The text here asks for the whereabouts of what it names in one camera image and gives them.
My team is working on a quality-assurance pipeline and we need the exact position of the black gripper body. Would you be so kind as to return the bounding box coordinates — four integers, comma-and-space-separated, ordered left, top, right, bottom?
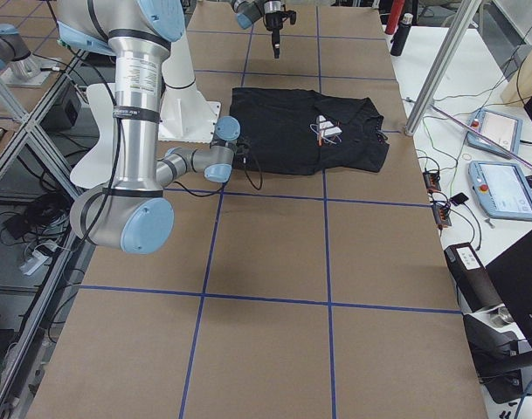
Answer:
264, 10, 297, 44

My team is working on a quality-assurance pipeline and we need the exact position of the black t-shirt with logo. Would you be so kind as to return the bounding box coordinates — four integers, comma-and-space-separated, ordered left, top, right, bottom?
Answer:
230, 87, 389, 175

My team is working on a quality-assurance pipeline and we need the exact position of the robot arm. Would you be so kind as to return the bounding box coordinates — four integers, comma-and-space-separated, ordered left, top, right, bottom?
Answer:
58, 1, 240, 254
230, 0, 297, 59

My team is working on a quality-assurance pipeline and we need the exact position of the black water bottle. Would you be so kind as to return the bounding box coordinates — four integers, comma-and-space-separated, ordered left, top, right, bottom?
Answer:
390, 13, 413, 57

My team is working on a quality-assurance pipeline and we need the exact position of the white plastic chair seat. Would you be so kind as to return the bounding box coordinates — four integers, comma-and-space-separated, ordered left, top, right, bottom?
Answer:
68, 82, 118, 190

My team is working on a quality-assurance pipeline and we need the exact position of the far teach pendant tablet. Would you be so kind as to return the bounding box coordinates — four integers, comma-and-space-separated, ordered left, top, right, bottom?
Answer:
466, 108, 522, 157

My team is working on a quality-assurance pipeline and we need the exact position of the teach pendant tablet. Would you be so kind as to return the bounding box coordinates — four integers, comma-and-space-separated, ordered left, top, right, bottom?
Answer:
466, 108, 522, 157
468, 161, 532, 221

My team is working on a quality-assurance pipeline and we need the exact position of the near teach pendant tablet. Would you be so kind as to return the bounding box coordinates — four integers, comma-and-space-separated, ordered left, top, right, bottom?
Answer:
468, 161, 532, 221

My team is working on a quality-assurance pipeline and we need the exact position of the black box with label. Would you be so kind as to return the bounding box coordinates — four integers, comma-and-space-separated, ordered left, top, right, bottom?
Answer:
444, 243, 502, 312

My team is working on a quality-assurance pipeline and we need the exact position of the black monitor stand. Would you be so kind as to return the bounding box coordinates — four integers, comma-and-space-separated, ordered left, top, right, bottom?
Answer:
464, 230, 532, 403

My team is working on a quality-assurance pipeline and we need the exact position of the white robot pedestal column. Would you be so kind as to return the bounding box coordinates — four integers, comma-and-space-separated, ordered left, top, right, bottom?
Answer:
162, 33, 205, 114

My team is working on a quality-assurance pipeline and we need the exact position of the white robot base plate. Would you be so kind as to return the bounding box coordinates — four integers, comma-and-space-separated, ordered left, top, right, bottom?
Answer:
158, 100, 221, 143

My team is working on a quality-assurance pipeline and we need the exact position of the aluminium frame post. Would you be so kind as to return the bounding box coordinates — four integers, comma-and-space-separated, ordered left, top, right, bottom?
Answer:
404, 0, 482, 136

